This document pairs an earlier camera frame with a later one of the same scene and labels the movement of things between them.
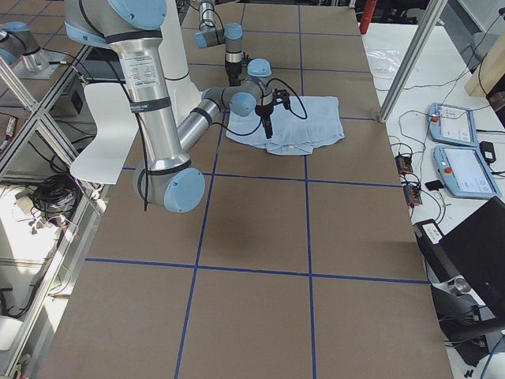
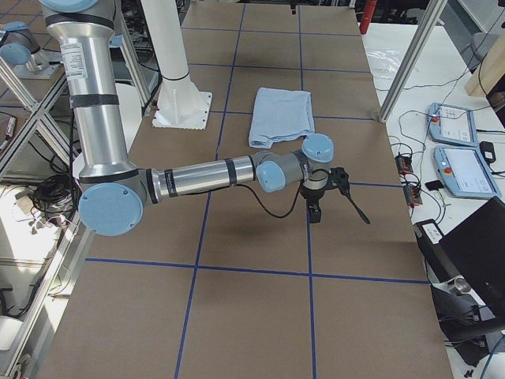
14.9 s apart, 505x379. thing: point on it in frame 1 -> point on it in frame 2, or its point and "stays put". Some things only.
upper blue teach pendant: x=451 y=124 stays put
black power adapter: x=488 y=151 stays put
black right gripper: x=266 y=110 -> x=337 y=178
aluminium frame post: x=412 y=58 stays put
